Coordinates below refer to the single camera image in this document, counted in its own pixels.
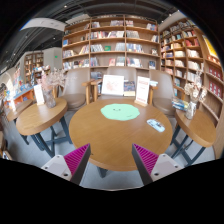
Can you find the large wooden bookshelf centre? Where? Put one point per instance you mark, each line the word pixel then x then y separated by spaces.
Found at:
pixel 112 40

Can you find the beige armchair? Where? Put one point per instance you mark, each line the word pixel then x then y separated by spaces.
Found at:
pixel 163 96
pixel 129 74
pixel 77 88

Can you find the glass vase with white flowers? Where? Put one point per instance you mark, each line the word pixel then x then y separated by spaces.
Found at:
pixel 196 92

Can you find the beige armchair left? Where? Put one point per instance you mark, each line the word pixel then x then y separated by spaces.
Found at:
pixel 77 88

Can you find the round wooden right table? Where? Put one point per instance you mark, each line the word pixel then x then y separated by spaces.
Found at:
pixel 199 129

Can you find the distant wooden bookshelf left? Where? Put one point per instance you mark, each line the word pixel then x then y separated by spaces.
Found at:
pixel 31 62

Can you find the beige armchair centre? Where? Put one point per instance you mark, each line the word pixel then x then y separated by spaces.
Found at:
pixel 129 74

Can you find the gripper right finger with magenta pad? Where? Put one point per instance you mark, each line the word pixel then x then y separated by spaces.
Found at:
pixel 151 166

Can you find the patterned computer mouse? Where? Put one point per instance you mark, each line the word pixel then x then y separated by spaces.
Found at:
pixel 156 125

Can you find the round wooden centre table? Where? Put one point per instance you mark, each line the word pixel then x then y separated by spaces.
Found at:
pixel 111 140

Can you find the dark book behind sign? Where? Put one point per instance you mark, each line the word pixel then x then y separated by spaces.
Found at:
pixel 129 88

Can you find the white picture sign board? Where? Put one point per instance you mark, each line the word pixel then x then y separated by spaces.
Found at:
pixel 113 85

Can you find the white sign with red print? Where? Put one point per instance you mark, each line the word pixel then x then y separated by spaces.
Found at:
pixel 142 90

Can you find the round wooden table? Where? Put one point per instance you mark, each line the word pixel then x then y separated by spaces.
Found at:
pixel 111 140
pixel 199 129
pixel 37 118

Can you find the small white sign card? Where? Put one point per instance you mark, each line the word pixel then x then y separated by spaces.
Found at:
pixel 39 94

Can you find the beige armchair right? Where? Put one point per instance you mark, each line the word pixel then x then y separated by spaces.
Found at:
pixel 163 96

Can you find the green mouse pad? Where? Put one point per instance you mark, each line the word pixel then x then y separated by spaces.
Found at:
pixel 120 112

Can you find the stack of books on table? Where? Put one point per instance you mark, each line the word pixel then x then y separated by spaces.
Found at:
pixel 179 104

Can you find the glass vase with dried flowers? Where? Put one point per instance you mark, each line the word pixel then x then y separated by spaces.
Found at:
pixel 48 82

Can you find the round wooden left table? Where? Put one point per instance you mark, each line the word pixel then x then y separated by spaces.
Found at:
pixel 37 118

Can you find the wooden bookshelf right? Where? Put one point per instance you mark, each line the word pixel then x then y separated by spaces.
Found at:
pixel 185 49

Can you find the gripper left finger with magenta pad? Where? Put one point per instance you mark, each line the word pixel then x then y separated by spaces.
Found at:
pixel 70 167

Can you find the orange display counter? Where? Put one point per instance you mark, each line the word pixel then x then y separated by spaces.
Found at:
pixel 19 95

